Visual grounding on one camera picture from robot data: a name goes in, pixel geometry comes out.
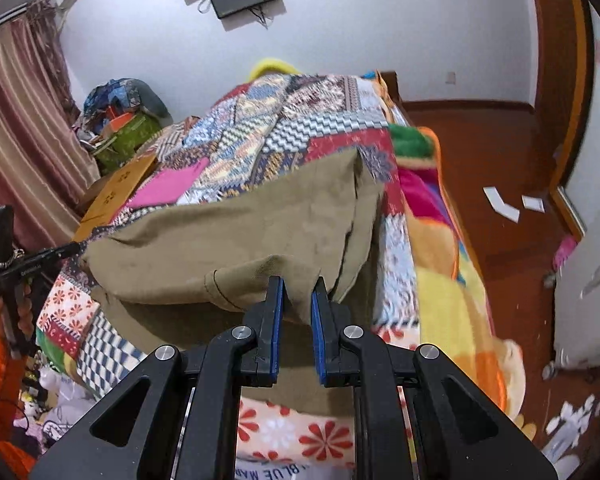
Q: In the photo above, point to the yellow curved pillow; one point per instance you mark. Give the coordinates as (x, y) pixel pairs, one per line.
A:
(269, 66)

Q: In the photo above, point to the orange sleeve forearm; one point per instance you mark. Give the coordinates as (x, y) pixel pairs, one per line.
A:
(11, 374)

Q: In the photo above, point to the wooden wardrobe with sliding door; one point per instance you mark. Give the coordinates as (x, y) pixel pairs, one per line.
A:
(566, 39)

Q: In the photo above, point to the pile of blue clothes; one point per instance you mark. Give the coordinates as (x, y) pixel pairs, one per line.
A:
(117, 97)

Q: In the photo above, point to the striped red beige curtain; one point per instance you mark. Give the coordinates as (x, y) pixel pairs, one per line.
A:
(44, 170)

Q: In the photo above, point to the pink folded cloth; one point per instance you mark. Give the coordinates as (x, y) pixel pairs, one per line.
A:
(166, 187)

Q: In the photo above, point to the colourful fleece blanket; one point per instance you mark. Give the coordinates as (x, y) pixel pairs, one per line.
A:
(452, 309)

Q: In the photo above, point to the pink slipper on floor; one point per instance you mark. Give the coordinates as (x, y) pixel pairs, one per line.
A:
(564, 251)

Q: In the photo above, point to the wooden lap desk board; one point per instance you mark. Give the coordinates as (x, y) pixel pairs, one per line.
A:
(116, 192)

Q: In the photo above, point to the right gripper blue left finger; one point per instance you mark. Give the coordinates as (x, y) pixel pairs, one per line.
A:
(176, 414)

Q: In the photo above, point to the patchwork patterned bed quilt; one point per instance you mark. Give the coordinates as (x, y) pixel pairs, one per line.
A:
(257, 133)

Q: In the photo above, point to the small white paper on floor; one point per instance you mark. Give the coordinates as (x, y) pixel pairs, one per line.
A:
(533, 203)

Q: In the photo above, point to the green storage basket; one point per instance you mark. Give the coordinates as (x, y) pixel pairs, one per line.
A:
(121, 145)

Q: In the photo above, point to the olive khaki pants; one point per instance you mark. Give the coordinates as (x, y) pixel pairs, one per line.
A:
(183, 274)

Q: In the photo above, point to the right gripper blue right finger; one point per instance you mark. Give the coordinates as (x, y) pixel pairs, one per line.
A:
(416, 414)

